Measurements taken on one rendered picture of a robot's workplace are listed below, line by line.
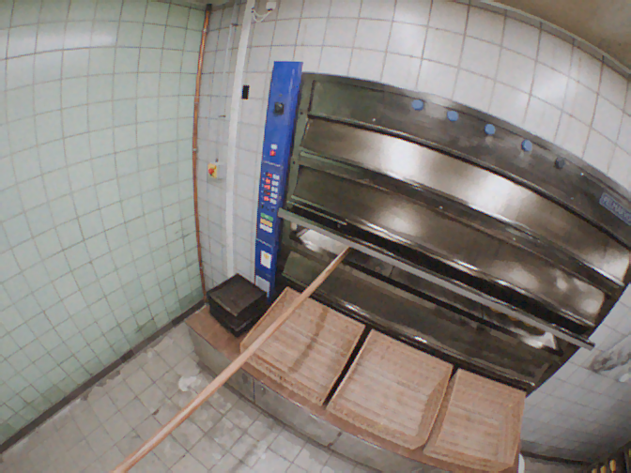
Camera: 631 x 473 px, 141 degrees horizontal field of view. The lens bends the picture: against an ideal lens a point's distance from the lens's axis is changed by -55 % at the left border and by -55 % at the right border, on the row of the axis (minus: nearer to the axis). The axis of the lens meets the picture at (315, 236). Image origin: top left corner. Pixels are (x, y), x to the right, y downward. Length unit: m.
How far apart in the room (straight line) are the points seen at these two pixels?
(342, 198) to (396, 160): 0.33
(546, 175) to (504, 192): 0.21
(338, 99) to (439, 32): 0.55
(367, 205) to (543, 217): 0.82
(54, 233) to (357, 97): 1.73
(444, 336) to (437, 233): 0.61
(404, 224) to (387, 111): 0.51
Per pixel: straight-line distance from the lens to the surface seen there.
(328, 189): 1.26
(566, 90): 1.24
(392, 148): 1.13
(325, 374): 1.58
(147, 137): 1.73
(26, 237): 1.68
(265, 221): 1.51
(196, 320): 1.82
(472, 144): 1.11
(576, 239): 1.32
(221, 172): 1.68
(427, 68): 1.13
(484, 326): 1.45
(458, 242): 1.19
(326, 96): 1.25
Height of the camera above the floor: 1.96
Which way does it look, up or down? 30 degrees down
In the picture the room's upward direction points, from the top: 11 degrees clockwise
